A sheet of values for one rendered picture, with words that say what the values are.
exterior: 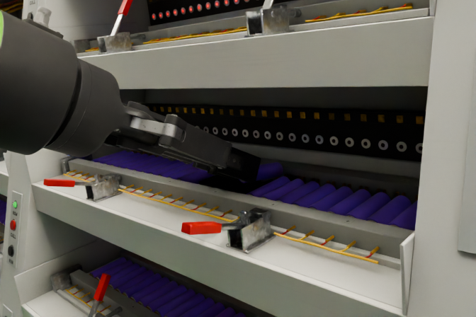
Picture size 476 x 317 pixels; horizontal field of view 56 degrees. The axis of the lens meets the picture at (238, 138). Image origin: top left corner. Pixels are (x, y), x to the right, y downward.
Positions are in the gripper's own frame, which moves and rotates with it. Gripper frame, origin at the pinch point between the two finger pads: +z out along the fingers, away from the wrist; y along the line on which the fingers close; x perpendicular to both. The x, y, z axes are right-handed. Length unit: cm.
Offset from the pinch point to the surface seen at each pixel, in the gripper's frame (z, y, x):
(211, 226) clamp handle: -7.8, -7.8, 6.5
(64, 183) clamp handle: -7.8, 18.9, 6.8
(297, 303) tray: -2.8, -14.2, 10.7
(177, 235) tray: -3.9, 0.5, 8.7
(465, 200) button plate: -6.0, -26.0, 0.9
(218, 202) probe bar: 0.1, -0.1, 4.5
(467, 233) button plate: -5.5, -26.3, 2.8
